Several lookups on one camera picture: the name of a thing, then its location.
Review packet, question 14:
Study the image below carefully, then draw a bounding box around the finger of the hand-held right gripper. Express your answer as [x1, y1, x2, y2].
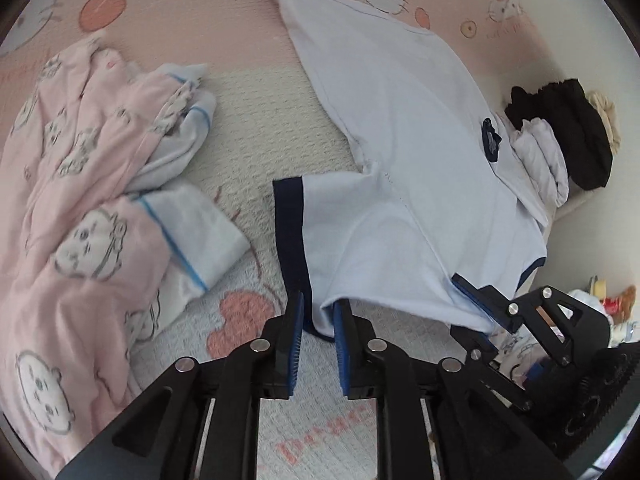
[449, 325, 534, 414]
[451, 272, 609, 367]

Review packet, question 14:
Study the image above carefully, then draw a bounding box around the folded white garment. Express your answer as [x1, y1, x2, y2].
[510, 119, 572, 209]

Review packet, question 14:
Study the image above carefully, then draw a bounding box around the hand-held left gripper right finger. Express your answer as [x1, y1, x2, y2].
[332, 300, 571, 480]

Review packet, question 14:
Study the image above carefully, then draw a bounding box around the brown plush toy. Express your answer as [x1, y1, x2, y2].
[602, 285, 637, 329]

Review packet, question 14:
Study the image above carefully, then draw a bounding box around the black garment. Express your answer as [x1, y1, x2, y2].
[504, 78, 615, 192]

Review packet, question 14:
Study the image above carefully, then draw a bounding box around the pink printed pajama garment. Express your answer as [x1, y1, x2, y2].
[0, 35, 252, 478]

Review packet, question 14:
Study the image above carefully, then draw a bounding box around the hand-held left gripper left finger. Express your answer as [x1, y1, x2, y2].
[60, 291, 305, 480]

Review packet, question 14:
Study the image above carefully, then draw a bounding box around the cream garment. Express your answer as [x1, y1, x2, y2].
[585, 91, 624, 157]

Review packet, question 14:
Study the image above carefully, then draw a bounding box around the pink cat print sofa blanket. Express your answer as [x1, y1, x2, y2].
[0, 0, 596, 480]

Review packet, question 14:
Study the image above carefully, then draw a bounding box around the white t-shirt with navy trim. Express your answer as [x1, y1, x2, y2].
[261, 0, 572, 344]

